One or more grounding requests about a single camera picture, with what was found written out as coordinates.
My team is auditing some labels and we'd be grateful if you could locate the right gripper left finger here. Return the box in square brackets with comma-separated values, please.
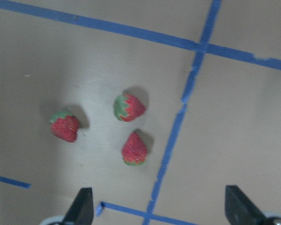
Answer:
[62, 187, 94, 225]

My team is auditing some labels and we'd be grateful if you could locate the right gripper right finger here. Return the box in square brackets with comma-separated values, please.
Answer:
[224, 185, 272, 225]

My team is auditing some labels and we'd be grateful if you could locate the red strawberry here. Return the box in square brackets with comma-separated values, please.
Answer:
[113, 94, 146, 122]
[121, 132, 148, 165]
[50, 111, 80, 143]

